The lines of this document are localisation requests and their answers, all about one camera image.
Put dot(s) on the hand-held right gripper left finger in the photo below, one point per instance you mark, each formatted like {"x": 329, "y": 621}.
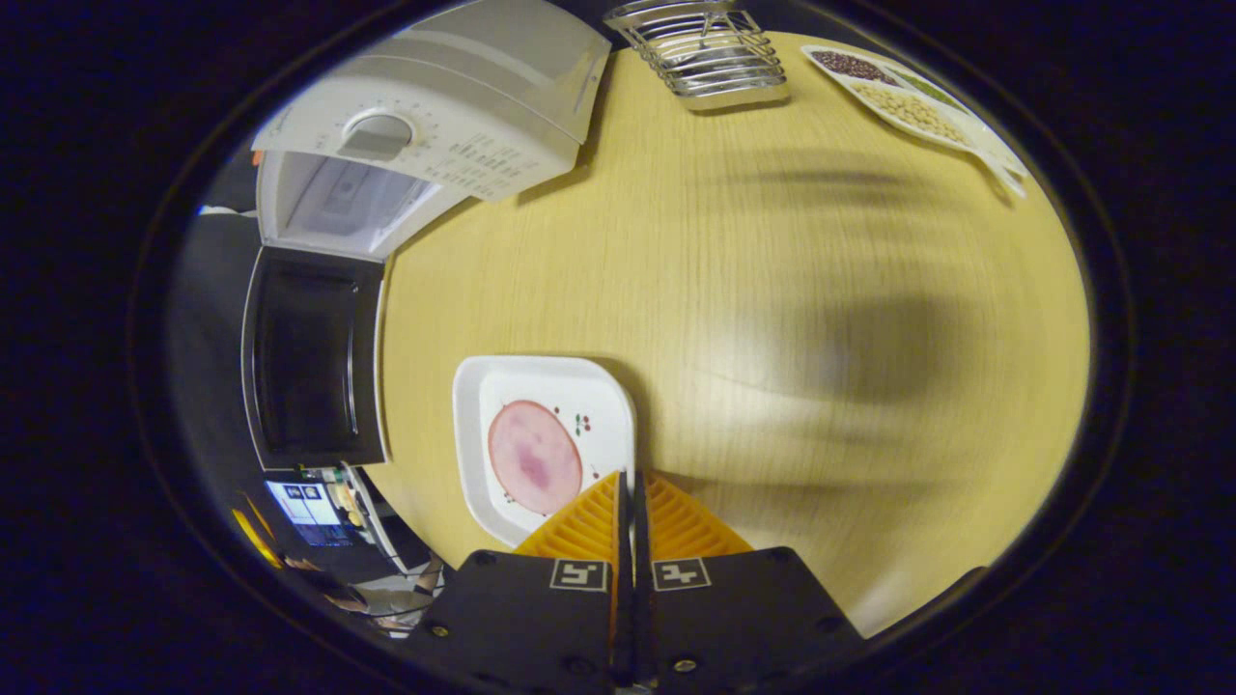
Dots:
{"x": 526, "y": 618}

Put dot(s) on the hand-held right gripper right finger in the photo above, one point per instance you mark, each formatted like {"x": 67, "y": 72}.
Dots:
{"x": 744, "y": 618}

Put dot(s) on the pink ham slice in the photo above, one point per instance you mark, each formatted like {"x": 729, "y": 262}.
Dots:
{"x": 534, "y": 458}

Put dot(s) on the white square plate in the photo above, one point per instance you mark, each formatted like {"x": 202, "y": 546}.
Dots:
{"x": 608, "y": 415}

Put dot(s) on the white microwave oven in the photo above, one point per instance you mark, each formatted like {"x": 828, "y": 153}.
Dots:
{"x": 483, "y": 87}

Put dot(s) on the bright screen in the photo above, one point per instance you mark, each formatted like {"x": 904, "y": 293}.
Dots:
{"x": 309, "y": 512}

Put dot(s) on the divided dish of beans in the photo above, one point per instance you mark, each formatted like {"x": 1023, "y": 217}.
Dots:
{"x": 908, "y": 106}

